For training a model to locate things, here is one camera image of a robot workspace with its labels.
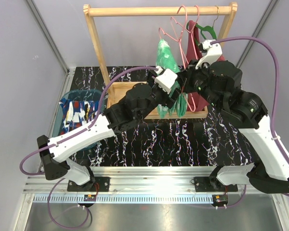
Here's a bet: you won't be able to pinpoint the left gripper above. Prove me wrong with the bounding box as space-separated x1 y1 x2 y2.
137 69 180 120

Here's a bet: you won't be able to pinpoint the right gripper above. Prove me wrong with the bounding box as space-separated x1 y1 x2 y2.
176 59 224 111

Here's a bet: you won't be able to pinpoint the green white patterned trousers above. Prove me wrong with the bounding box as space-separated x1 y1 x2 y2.
156 39 188 118

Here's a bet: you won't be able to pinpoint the blue white patterned trousers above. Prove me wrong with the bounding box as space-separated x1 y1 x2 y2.
59 98 99 135

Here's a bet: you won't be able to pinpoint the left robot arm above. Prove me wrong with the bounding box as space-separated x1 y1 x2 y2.
37 67 180 191

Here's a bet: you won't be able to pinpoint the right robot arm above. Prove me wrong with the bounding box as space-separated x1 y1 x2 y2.
177 61 289 194

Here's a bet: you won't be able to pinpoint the maroon tank top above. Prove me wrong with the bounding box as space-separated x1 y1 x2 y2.
185 20 227 112

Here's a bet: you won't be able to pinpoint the wooden clothes rack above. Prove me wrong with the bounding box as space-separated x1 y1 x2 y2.
83 2 238 119

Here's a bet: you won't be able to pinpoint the blue transparent plastic bin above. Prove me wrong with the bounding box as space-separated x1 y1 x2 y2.
50 89 104 152

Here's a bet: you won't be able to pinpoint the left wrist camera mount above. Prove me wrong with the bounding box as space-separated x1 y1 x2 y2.
154 66 178 94

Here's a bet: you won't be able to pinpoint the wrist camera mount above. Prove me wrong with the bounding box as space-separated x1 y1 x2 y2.
196 40 222 69
154 66 178 94

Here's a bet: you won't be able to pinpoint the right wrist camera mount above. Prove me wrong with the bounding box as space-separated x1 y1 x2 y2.
196 40 222 69

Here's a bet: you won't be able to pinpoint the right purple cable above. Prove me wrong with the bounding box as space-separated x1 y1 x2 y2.
210 36 289 200

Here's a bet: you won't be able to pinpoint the purple cable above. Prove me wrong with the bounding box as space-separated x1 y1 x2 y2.
210 36 289 200
19 66 159 227

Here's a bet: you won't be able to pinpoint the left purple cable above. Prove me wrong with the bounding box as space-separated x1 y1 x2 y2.
19 66 159 227

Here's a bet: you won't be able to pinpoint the aluminium mounting rail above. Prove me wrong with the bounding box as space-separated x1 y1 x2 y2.
24 166 280 205

